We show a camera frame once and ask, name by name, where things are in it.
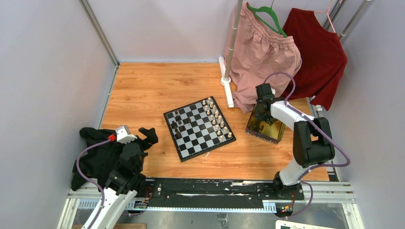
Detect black cloth heap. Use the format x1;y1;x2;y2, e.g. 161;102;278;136
79;127;123;187

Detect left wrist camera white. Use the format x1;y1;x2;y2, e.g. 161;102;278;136
108;125;138;144

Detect dark chess piece cluster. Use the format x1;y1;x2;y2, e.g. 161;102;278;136
167;108;194;140

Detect dark red hanging shirt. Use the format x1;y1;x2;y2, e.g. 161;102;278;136
282;8;348;110

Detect black white chess board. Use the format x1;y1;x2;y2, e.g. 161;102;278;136
163;99;234;162

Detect row of light chess pieces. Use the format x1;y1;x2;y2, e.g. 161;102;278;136
198;97;236;145

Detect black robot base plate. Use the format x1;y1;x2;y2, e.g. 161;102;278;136
130;178;304;217

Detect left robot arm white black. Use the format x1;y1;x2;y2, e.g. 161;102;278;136
76;125;159;229

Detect white clothes rack stand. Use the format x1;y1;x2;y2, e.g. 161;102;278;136
218;0;243;108

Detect green clothes hanger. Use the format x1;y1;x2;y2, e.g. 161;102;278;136
246;5;288;39

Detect pink hanging shorts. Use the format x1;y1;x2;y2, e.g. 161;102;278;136
229;2;302;113

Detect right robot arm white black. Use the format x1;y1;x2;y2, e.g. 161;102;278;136
254;83;335;199

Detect yellow transparent piece tray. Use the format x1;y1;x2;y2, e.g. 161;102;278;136
245;106;286;145

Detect pink clothes hanger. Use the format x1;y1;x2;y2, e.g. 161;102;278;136
314;0;336;33

